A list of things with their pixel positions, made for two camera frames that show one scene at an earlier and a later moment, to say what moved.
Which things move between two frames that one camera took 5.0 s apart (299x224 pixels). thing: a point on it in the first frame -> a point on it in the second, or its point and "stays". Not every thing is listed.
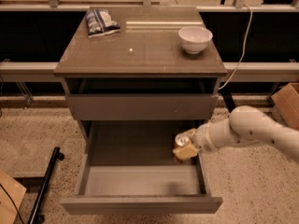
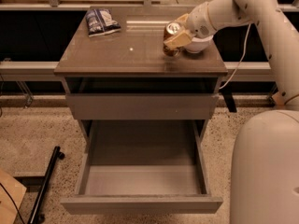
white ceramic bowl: [194, 39] stays
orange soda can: [184, 149] -> [172, 28]
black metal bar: [35, 217] stays
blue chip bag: [100, 22] stays
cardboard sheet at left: [8, 210] stays
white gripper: [202, 138] -> [200, 21]
